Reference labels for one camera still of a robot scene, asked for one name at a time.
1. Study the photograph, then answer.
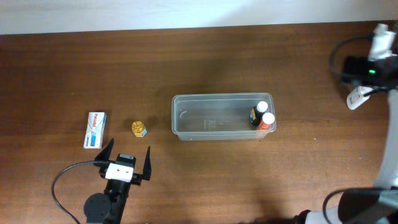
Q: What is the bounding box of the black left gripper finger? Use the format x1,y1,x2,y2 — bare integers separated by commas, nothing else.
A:
142,146,152,180
94,138,114,162

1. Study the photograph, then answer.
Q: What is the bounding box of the orange tube white cap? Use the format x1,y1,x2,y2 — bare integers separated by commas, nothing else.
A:
256,112,275,131

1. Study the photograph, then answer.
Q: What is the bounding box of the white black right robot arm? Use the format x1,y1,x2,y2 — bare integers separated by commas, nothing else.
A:
294,55,397,223

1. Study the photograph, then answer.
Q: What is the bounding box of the black right camera cable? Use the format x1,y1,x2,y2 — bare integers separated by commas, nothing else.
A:
328,34,376,82

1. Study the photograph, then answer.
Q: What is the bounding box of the black left camera cable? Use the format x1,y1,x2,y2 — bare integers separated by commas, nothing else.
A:
50,160,109,224

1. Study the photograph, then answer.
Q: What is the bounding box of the dark syrup bottle white cap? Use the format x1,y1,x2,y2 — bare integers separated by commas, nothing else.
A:
249,101,268,126

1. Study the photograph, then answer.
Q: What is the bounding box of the small gold-lidded jar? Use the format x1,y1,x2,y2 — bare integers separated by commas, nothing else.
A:
131,121,147,138

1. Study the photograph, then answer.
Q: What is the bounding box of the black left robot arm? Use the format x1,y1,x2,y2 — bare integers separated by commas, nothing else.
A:
83,140,152,224

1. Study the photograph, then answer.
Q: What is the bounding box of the white plastic lotion bottle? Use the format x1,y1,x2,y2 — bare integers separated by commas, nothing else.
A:
346,86,373,110

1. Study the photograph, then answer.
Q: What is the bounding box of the clear plastic container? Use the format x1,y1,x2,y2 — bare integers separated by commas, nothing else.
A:
172,93,277,141

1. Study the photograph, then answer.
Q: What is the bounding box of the white Panadol medicine box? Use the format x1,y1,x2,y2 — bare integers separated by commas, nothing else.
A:
83,112,106,149

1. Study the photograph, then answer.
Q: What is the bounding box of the black camera cable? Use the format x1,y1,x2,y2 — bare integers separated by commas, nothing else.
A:
328,34,376,82
50,160,109,224

